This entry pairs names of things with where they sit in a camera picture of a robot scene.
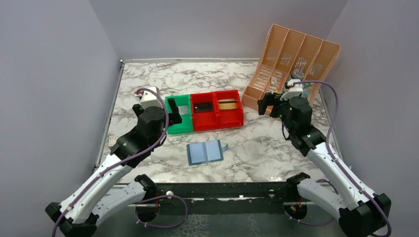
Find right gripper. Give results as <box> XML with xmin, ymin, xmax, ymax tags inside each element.
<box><xmin>258</xmin><ymin>91</ymin><xmax>296</xmax><ymax>134</ymax></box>

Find blue leather card holder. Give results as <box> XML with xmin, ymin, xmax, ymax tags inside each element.
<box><xmin>186</xmin><ymin>139</ymin><xmax>229</xmax><ymax>166</ymax></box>

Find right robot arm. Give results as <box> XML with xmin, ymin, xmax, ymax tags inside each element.
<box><xmin>257</xmin><ymin>93</ymin><xmax>391</xmax><ymax>237</ymax></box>

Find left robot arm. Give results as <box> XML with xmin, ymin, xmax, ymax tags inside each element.
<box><xmin>45</xmin><ymin>99</ymin><xmax>182</xmax><ymax>237</ymax></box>

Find silver card in bin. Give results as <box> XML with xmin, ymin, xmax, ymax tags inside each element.
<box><xmin>178</xmin><ymin>105</ymin><xmax>190</xmax><ymax>116</ymax></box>

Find small items in organizer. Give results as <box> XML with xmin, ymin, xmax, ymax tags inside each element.
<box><xmin>265</xmin><ymin>76</ymin><xmax>284</xmax><ymax>94</ymax></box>

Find green plastic bin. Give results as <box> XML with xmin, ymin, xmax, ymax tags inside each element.
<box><xmin>165</xmin><ymin>94</ymin><xmax>193</xmax><ymax>134</ymax></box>

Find middle red plastic bin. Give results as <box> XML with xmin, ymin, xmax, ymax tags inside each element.
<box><xmin>190</xmin><ymin>92</ymin><xmax>217</xmax><ymax>131</ymax></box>

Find red plastic bin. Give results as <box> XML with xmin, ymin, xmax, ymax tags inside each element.
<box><xmin>214</xmin><ymin>90</ymin><xmax>244</xmax><ymax>128</ymax></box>
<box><xmin>190</xmin><ymin>92</ymin><xmax>217</xmax><ymax>131</ymax></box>

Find round grey jar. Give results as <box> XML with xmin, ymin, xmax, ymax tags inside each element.
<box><xmin>290</xmin><ymin>69</ymin><xmax>304</xmax><ymax>80</ymax></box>

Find light blue packet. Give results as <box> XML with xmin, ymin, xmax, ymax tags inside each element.
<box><xmin>301</xmin><ymin>90</ymin><xmax>310</xmax><ymax>99</ymax></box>

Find right red plastic bin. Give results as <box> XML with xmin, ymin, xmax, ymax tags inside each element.
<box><xmin>214</xmin><ymin>90</ymin><xmax>244</xmax><ymax>128</ymax></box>

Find peach desk organizer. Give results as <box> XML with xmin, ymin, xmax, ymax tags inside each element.
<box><xmin>242</xmin><ymin>24</ymin><xmax>340</xmax><ymax>110</ymax></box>

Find small white red box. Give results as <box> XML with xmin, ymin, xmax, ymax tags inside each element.
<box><xmin>108</xmin><ymin>135</ymin><xmax>118</xmax><ymax>148</ymax></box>

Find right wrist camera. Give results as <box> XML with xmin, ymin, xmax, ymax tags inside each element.
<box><xmin>280</xmin><ymin>79</ymin><xmax>304</xmax><ymax>101</ymax></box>

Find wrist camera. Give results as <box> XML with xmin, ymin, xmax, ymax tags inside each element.
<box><xmin>134</xmin><ymin>89</ymin><xmax>162</xmax><ymax>109</ymax></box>
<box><xmin>280</xmin><ymin>79</ymin><xmax>304</xmax><ymax>101</ymax></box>

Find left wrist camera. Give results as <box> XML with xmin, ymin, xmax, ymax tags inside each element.
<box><xmin>134</xmin><ymin>89</ymin><xmax>162</xmax><ymax>109</ymax></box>

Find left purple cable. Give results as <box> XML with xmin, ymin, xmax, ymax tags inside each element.
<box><xmin>51</xmin><ymin>87</ymin><xmax>170</xmax><ymax>237</ymax></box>

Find purple cable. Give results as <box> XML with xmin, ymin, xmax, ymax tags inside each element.
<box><xmin>288</xmin><ymin>80</ymin><xmax>392</xmax><ymax>237</ymax></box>
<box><xmin>51</xmin><ymin>87</ymin><xmax>170</xmax><ymax>237</ymax></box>

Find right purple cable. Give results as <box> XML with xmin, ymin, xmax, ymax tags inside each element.
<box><xmin>288</xmin><ymin>80</ymin><xmax>392</xmax><ymax>237</ymax></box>

